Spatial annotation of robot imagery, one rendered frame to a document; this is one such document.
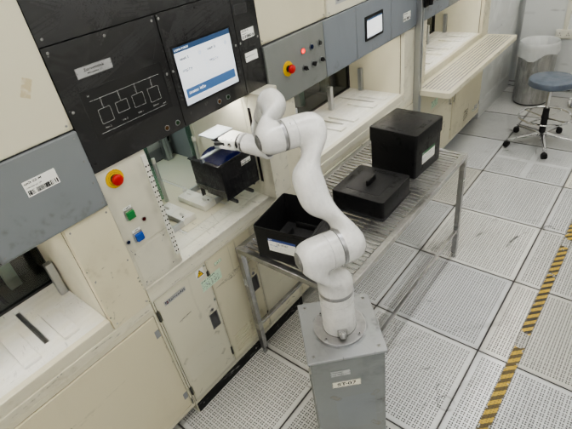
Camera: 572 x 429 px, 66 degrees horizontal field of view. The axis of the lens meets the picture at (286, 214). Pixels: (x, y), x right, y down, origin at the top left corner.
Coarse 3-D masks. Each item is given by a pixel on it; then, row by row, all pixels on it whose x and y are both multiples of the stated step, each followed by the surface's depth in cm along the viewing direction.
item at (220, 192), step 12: (204, 132) 194; (216, 132) 192; (192, 156) 200; (204, 156) 192; (240, 156) 195; (252, 156) 201; (192, 168) 202; (204, 168) 195; (216, 168) 187; (228, 168) 191; (240, 168) 197; (252, 168) 203; (204, 180) 201; (216, 180) 194; (228, 180) 193; (240, 180) 199; (252, 180) 206; (204, 192) 211; (216, 192) 199; (228, 192) 195
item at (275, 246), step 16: (272, 208) 202; (288, 208) 212; (256, 224) 192; (272, 224) 204; (288, 224) 215; (304, 224) 209; (320, 224) 185; (256, 240) 194; (272, 240) 188; (288, 240) 184; (272, 256) 195; (288, 256) 190
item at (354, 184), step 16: (352, 176) 226; (368, 176) 223; (384, 176) 221; (400, 176) 219; (336, 192) 217; (352, 192) 213; (368, 192) 211; (384, 192) 209; (400, 192) 215; (352, 208) 216; (368, 208) 209; (384, 208) 204
